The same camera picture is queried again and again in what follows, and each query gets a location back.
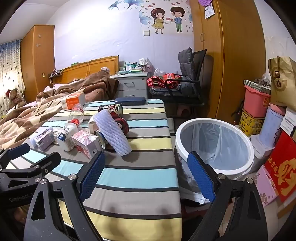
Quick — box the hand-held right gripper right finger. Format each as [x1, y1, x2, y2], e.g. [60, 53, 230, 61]
[185, 152, 270, 241]

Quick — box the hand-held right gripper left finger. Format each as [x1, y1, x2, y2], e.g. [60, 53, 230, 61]
[24, 152, 105, 241]

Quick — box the grey drawer cabinet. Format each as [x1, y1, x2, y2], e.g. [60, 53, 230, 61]
[109, 72, 149, 100]

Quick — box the purple milk carton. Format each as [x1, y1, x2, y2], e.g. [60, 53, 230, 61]
[34, 128, 55, 151]

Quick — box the beige paper wrapper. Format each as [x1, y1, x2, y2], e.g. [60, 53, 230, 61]
[88, 115, 100, 132]

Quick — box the red patterned bag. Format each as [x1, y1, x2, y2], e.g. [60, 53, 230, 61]
[147, 73, 182, 90]

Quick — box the pink flowered box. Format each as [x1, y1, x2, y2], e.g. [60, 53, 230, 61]
[253, 166, 279, 207]

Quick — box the yellow patterned box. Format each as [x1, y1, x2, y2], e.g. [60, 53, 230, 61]
[239, 109, 265, 137]

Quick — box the clear plastic bottle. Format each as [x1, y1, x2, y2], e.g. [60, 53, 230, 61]
[69, 104, 85, 126]

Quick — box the pink milk carton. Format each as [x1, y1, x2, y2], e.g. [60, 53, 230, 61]
[71, 130, 103, 160]

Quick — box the brown paper bag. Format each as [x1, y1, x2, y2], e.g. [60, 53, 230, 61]
[268, 56, 296, 107]

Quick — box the white foam net sleeve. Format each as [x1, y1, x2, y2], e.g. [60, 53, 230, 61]
[94, 109, 132, 156]

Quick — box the brown patterned blanket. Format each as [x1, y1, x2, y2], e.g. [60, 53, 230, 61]
[0, 71, 119, 149]

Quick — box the lilac cylinder container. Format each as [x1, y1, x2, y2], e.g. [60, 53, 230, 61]
[259, 108, 284, 149]

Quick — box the wooden bed headboard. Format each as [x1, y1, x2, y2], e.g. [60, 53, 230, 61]
[48, 55, 119, 85]

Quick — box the brown teddy bear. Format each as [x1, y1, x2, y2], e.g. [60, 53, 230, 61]
[6, 88, 25, 109]

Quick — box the patterned window curtain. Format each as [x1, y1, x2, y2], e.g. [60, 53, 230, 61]
[0, 42, 26, 116]

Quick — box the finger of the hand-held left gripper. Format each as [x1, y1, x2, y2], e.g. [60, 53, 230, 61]
[5, 152, 62, 179]
[0, 143, 30, 167]

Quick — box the black mesh chair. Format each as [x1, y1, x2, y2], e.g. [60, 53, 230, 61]
[149, 49, 214, 116]

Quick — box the grey seat cushion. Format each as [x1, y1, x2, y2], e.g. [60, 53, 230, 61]
[178, 47, 201, 93]

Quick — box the pink plastic bucket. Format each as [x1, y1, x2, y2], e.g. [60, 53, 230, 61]
[243, 85, 271, 118]

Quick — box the cartoon couple wall sticker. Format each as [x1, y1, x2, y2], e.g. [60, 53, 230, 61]
[109, 0, 193, 35]

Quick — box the orange and white box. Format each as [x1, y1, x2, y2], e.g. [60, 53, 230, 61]
[61, 91, 86, 110]

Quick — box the white round trash bin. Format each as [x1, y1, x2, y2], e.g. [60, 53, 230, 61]
[174, 118, 255, 200]

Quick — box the large wooden wardrobe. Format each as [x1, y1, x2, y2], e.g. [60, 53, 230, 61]
[190, 0, 266, 126]

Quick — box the pile of medicine boxes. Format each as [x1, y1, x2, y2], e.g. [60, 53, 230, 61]
[119, 58, 152, 73]

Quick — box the striped gift box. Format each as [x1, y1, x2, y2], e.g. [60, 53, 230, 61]
[244, 79, 272, 90]

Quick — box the striped tablecloth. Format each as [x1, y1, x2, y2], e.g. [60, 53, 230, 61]
[5, 99, 182, 241]

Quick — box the stack of white boxes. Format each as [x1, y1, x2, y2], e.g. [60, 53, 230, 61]
[280, 108, 296, 137]

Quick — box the small wooden wardrobe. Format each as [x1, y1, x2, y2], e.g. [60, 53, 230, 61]
[20, 25, 56, 103]

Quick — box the red gift box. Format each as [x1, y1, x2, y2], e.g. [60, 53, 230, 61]
[264, 132, 296, 203]

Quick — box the clear plastic bin liner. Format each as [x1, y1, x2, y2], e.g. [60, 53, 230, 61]
[177, 122, 249, 204]

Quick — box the white square box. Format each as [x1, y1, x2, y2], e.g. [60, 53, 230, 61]
[250, 134, 275, 160]

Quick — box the dark blue glasses case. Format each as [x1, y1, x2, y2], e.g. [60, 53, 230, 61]
[114, 97, 146, 106]

